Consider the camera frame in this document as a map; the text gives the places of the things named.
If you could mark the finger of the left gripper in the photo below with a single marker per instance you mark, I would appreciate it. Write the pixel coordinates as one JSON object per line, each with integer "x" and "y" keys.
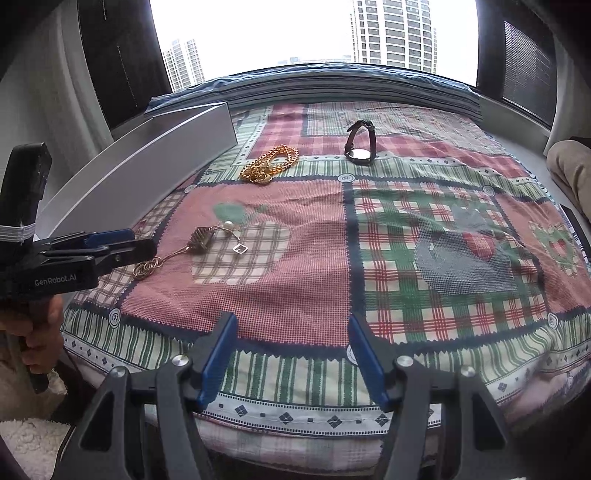
{"x": 114, "y": 240}
{"x": 112, "y": 255}

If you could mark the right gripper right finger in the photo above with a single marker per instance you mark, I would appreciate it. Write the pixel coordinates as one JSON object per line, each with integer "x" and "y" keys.
{"x": 475, "y": 441}

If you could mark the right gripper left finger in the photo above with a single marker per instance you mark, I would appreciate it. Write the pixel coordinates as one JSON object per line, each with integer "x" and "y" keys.
{"x": 109, "y": 442}

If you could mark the person's left hand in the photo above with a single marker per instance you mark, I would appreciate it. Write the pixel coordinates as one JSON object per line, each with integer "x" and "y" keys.
{"x": 39, "y": 325}

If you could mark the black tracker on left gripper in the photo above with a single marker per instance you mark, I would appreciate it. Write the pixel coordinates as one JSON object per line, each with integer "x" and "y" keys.
{"x": 23, "y": 186}

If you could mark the white cardboard box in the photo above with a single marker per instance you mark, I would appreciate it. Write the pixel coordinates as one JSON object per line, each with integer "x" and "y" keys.
{"x": 125, "y": 181}

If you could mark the white curtain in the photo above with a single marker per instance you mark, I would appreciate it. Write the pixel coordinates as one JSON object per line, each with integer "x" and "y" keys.
{"x": 74, "y": 111}

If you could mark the white fleece sleeve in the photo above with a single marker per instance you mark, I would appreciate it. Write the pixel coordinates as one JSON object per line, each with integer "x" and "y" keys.
{"x": 27, "y": 429}

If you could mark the patchwork plaid cloth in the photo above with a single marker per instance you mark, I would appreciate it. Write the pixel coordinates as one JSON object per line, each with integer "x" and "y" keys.
{"x": 412, "y": 217}

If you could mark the black remote on sill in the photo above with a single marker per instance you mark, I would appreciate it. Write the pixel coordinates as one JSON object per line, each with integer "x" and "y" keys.
{"x": 577, "y": 232}

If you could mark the blue striped folded bedding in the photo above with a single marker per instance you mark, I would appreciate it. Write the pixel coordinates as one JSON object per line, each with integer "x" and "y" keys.
{"x": 327, "y": 82}

